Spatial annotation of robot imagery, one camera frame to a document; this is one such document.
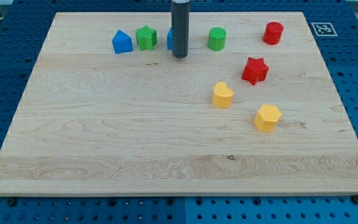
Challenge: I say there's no green star block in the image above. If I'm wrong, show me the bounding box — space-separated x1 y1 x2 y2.
135 26 157 50

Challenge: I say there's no red star block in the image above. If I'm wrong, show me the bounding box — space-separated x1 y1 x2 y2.
241 57 269 85

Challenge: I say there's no yellow heart block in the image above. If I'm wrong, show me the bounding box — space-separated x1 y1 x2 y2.
212 82 234 108

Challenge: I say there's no wooden board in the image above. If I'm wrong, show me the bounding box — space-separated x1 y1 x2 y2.
0 12 358 197

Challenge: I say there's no blue block behind rod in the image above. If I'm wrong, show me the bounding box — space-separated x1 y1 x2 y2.
167 28 173 50

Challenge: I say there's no green cylinder block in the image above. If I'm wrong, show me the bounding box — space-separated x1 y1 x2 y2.
208 27 226 51

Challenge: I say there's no yellow hexagon block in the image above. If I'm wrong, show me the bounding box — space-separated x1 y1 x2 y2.
254 104 282 133

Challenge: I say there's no blue house-shaped block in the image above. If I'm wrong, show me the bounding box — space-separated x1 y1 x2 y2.
112 30 133 54

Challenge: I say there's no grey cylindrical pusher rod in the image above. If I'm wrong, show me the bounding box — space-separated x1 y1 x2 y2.
171 0 191 58

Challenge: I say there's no red cylinder block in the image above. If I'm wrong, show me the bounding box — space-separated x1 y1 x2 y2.
262 21 284 45

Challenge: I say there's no white fiducial marker tag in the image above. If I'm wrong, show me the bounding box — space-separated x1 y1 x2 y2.
311 22 337 37

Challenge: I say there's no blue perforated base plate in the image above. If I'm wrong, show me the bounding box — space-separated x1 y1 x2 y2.
0 0 358 223

